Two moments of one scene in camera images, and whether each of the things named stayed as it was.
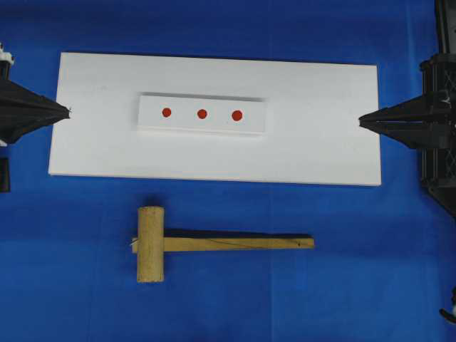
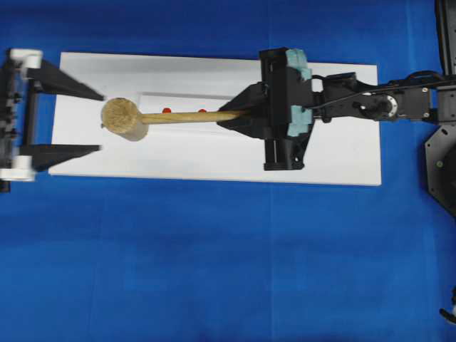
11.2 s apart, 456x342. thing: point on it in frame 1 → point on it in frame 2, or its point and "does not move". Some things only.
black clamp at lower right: x=449 y=314 does not move
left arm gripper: x=12 y=129 → x=20 y=80
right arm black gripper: x=438 y=85 → x=285 y=97
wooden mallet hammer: x=150 y=244 → x=122 y=117
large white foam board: x=212 y=119 does not move
